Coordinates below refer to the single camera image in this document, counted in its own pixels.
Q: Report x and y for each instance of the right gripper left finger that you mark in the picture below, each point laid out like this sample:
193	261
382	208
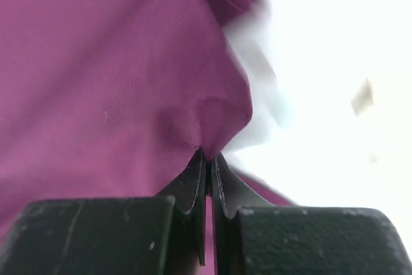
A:
162	234

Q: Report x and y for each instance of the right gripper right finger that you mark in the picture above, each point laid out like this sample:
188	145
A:
253	236

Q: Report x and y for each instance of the purple cloth wrap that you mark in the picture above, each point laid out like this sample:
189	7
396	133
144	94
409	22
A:
112	98

